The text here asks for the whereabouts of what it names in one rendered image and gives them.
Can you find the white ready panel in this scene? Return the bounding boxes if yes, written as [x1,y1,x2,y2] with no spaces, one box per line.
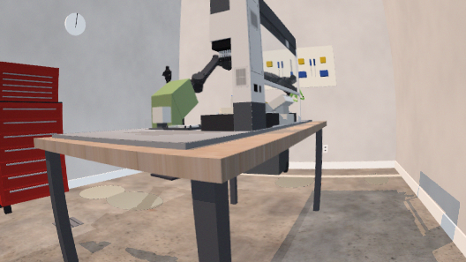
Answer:
[148,107,171,130]

